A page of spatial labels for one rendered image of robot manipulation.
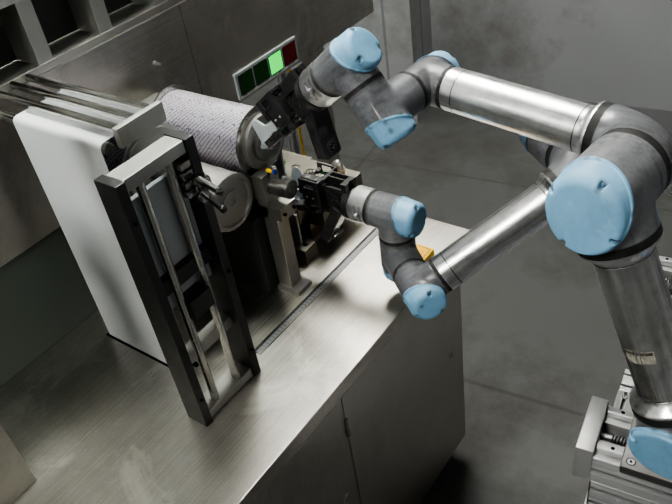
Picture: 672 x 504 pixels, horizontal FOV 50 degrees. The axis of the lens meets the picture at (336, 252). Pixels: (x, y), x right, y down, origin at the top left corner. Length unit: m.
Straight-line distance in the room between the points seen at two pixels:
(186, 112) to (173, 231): 0.40
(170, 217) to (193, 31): 0.67
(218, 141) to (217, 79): 0.38
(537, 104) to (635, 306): 0.34
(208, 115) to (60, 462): 0.72
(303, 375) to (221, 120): 0.53
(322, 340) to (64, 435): 0.53
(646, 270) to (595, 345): 1.69
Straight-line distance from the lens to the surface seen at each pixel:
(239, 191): 1.48
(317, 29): 2.13
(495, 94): 1.21
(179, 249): 1.25
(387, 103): 1.20
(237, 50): 1.89
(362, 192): 1.47
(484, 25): 3.95
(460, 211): 3.34
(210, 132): 1.50
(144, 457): 1.42
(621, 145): 1.04
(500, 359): 2.67
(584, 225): 1.01
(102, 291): 1.56
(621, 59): 3.85
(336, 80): 1.21
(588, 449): 1.49
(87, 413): 1.54
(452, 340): 1.95
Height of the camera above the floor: 1.96
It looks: 38 degrees down
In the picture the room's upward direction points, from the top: 10 degrees counter-clockwise
